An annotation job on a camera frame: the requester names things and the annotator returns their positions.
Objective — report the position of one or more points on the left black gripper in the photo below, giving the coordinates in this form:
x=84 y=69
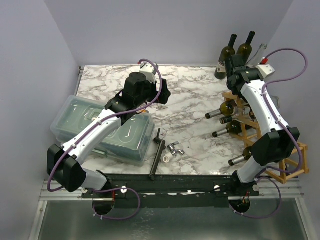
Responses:
x=165 y=94

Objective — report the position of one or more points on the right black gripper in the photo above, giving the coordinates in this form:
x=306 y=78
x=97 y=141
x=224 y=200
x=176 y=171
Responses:
x=230 y=63

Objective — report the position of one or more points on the green bottle white label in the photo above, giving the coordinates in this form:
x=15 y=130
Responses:
x=220 y=71

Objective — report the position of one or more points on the green bottle silver neck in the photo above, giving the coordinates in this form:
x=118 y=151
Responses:
x=226 y=109

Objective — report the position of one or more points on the green bottle rack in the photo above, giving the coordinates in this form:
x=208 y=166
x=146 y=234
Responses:
x=233 y=126

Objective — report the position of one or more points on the square clear liquor bottle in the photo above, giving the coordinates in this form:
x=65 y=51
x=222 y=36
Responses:
x=243 y=111

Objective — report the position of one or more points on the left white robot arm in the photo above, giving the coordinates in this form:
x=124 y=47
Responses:
x=64 y=163

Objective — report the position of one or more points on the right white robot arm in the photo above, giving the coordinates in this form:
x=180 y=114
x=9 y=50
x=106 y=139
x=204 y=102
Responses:
x=256 y=83

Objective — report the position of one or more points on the green bottle back right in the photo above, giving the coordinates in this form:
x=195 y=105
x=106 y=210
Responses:
x=245 y=49

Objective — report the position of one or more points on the tall clear glass bottle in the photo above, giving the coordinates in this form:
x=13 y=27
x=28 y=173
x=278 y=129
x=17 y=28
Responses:
x=258 y=57

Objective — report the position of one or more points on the wooden wine rack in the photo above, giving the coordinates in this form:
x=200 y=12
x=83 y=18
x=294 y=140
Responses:
x=276 y=144

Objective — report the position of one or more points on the green bottle lowest rack slot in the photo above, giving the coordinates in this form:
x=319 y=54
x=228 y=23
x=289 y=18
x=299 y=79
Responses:
x=245 y=156

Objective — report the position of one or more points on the black metal rod tool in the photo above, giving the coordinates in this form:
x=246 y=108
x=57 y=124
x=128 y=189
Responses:
x=161 y=146

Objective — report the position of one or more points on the chrome faucet tap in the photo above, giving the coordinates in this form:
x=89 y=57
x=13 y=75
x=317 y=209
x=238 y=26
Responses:
x=172 y=153

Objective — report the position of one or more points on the clear plastic storage box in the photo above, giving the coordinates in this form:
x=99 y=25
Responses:
x=128 y=144

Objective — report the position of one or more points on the black mounting base bar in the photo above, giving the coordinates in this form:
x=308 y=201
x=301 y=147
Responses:
x=170 y=191

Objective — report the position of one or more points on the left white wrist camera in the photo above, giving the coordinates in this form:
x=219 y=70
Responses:
x=149 y=71

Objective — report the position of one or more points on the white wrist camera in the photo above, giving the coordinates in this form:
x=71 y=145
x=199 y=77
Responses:
x=265 y=69
x=149 y=71

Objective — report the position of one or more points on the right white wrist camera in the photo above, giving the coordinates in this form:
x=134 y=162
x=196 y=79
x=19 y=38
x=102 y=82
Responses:
x=265 y=69

